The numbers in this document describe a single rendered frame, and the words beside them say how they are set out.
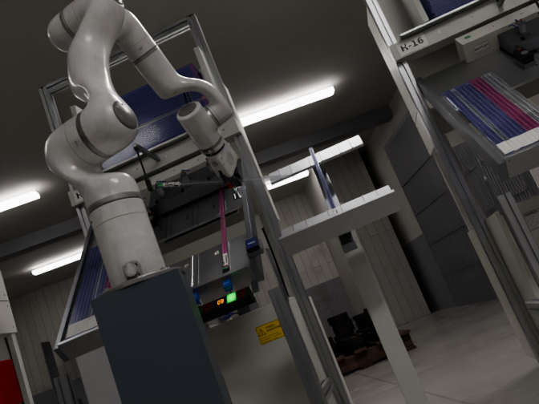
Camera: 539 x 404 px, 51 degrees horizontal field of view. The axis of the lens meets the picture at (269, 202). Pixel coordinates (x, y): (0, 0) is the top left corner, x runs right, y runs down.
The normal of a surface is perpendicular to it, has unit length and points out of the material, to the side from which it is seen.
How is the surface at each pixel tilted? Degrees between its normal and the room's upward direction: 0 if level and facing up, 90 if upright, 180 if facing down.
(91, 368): 90
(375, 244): 90
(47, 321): 90
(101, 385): 90
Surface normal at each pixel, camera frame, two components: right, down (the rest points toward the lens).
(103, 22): 0.70, 0.12
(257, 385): -0.20, -0.16
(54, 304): 0.03, -0.25
